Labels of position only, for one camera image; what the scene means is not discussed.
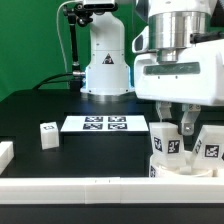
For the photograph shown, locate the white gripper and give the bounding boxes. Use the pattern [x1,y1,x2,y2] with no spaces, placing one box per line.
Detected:
[132,26,224,136]

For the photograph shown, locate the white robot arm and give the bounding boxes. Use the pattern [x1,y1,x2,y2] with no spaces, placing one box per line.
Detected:
[82,0,224,135]

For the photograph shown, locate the white tag sheet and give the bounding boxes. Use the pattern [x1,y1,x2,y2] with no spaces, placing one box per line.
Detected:
[61,115,148,132]

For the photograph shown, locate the white U-shaped obstacle wall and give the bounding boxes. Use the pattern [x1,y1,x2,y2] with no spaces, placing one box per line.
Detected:
[0,140,224,205]

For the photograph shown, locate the black cables on table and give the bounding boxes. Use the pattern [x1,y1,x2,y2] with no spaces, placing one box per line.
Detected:
[32,72,75,91]

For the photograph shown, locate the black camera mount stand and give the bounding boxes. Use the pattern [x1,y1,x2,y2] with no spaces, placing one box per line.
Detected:
[63,3,93,91]

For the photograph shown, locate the white camera on stand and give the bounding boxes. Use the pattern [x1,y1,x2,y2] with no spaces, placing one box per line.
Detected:
[83,0,117,11]

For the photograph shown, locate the white cable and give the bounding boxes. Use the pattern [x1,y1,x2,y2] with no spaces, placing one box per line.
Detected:
[55,0,83,74]

